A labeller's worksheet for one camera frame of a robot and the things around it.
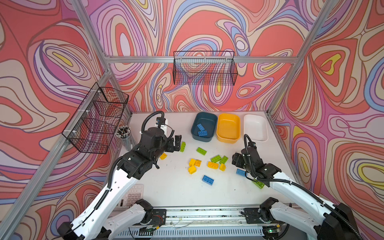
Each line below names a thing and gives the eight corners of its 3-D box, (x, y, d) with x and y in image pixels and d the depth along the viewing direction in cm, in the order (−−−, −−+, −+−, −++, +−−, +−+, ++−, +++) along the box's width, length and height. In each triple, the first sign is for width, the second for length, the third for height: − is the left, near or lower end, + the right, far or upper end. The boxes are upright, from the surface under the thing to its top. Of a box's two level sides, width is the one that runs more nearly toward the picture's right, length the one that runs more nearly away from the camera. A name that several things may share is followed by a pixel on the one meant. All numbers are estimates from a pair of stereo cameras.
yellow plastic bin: (215, 142, 103) (216, 137, 99) (217, 116, 119) (218, 112, 114) (239, 145, 102) (241, 140, 97) (238, 119, 117) (239, 114, 113)
